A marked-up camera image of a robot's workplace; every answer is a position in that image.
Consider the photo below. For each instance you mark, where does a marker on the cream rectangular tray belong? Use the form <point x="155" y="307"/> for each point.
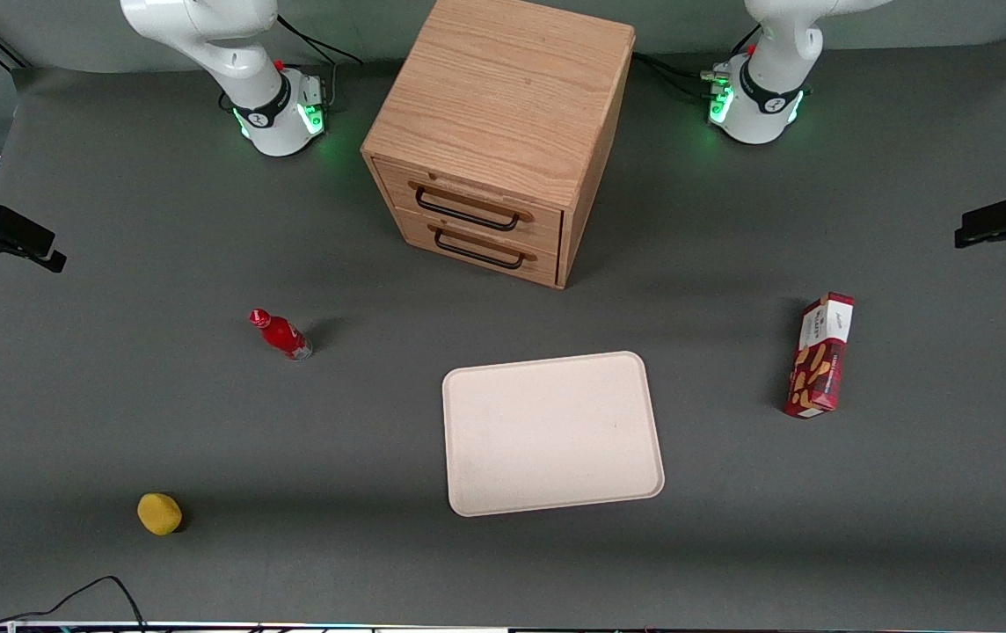
<point x="551" y="432"/>

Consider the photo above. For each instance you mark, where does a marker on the red cookie box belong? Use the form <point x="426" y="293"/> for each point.
<point x="820" y="356"/>

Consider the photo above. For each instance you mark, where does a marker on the wooden two-drawer cabinet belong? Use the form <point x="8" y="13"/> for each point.
<point x="503" y="105"/>

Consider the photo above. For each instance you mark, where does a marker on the small red bottle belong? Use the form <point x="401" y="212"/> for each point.
<point x="281" y="335"/>

